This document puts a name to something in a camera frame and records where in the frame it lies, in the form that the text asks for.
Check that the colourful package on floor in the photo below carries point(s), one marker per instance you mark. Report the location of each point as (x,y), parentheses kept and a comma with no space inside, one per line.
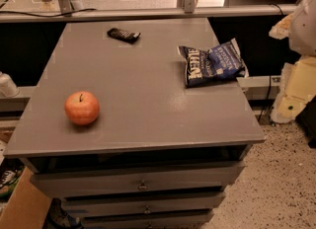
(10,172)

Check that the bottom grey drawer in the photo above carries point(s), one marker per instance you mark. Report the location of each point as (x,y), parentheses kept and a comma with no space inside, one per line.
(160,220)

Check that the grey drawer cabinet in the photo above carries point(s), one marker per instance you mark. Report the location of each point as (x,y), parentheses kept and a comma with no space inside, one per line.
(148,117)

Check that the red apple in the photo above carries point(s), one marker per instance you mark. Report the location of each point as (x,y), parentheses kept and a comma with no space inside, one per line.
(82,108)

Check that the middle grey drawer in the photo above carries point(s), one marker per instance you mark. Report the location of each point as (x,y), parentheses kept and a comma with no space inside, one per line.
(147,204)

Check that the blue chip bag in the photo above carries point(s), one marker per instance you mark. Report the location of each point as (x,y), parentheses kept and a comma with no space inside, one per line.
(220,63)

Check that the cardboard box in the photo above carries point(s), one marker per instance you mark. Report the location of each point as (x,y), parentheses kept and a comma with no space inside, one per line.
(27,206)

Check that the top grey drawer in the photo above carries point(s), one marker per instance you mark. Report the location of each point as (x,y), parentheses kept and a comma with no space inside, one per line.
(161,178)

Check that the grey metal rail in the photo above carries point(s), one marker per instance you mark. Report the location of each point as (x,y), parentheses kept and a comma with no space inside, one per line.
(89,14)

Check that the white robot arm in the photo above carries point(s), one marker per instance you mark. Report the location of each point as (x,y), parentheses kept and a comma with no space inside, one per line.
(302,33)

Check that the grey cylinder at left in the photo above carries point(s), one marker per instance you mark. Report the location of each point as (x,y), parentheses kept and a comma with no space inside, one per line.
(7,86)

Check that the grey drawer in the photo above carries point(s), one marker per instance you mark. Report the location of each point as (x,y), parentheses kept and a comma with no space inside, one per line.
(161,178)
(160,220)
(147,204)

